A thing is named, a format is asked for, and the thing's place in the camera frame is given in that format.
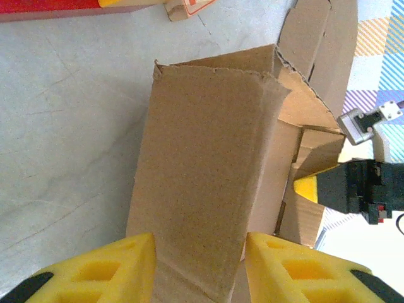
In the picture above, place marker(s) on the brown cardboard mailer box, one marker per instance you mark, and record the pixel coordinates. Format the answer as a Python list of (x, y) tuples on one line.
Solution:
[(202, 158)]

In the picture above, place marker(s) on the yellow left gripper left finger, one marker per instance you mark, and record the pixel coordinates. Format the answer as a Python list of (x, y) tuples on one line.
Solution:
[(132, 252)]

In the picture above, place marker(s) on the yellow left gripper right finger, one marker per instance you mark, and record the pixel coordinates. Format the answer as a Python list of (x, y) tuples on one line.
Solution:
[(268, 262)]

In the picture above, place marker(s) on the small wooden block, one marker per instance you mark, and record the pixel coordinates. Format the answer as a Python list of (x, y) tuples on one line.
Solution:
[(180, 11)]

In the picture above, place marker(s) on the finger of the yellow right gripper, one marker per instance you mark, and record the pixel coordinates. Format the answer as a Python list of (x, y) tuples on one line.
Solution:
[(328, 189)]

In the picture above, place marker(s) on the yellow toy brick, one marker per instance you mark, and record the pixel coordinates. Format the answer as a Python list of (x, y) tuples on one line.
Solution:
[(110, 2)]

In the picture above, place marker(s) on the red toy brick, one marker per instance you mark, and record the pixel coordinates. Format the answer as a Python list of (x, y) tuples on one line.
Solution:
[(47, 8)]

